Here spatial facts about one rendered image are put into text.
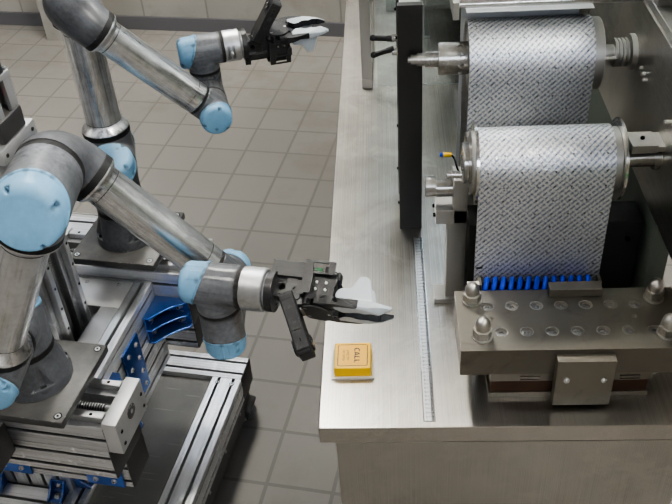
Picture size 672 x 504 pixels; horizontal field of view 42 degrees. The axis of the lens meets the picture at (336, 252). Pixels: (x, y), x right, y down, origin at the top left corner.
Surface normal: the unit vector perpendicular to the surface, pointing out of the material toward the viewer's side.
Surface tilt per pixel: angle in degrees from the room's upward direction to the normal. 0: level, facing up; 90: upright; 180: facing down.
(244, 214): 0
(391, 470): 90
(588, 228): 90
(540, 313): 0
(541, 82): 92
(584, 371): 90
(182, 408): 0
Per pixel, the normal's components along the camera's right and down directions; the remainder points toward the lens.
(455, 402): -0.06, -0.78
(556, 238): -0.04, 0.62
